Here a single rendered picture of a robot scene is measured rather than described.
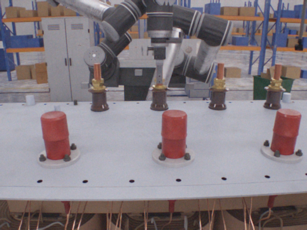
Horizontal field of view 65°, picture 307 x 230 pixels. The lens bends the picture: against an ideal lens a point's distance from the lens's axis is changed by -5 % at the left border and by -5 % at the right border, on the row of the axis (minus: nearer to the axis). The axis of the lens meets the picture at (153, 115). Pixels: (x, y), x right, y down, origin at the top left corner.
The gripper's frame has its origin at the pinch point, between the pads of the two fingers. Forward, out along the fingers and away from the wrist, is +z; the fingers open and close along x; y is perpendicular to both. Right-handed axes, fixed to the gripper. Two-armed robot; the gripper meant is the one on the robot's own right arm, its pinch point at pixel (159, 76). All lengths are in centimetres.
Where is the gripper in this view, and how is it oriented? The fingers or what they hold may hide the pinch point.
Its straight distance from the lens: 112.4
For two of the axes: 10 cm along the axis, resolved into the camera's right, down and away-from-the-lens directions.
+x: -0.2, 3.3, -9.4
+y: -10.0, -0.1, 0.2
